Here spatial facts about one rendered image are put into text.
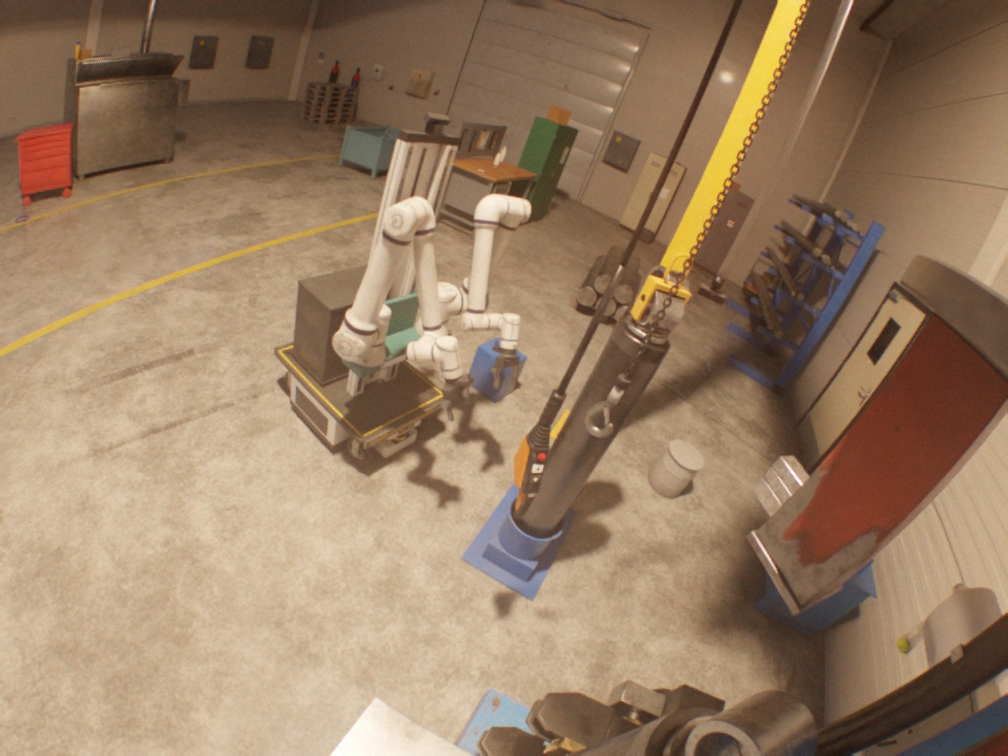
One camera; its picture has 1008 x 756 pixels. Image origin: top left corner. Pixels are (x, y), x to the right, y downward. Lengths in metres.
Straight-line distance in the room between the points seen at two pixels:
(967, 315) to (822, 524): 0.30
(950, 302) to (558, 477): 1.82
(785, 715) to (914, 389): 0.43
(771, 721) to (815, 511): 0.29
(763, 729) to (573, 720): 0.67
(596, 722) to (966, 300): 1.17
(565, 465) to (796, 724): 1.51
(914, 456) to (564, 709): 0.99
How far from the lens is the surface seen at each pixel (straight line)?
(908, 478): 0.48
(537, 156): 7.42
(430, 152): 2.24
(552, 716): 1.22
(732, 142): 2.78
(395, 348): 2.42
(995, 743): 0.61
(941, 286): 0.32
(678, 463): 3.32
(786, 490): 0.58
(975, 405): 0.46
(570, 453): 1.90
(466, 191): 6.25
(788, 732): 0.68
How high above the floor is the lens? 2.09
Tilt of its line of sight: 34 degrees down
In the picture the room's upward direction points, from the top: 22 degrees clockwise
